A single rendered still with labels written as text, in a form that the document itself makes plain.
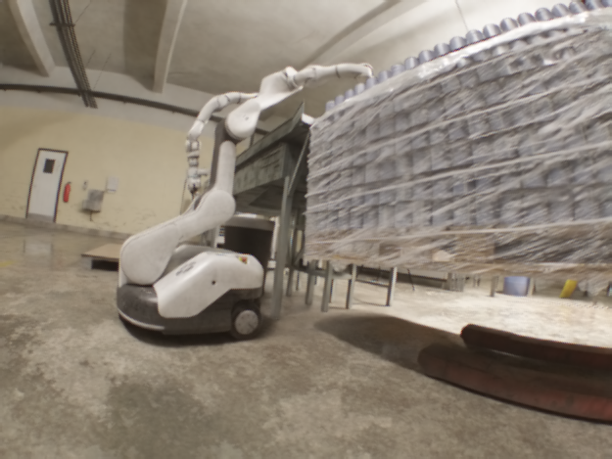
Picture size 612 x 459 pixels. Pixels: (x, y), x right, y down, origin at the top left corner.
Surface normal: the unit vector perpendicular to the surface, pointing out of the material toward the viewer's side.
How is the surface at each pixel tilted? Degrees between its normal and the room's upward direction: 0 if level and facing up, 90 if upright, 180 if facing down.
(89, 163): 90
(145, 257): 90
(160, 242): 90
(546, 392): 90
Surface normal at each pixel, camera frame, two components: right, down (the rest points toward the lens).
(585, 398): -0.82, -0.12
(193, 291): 0.65, 0.03
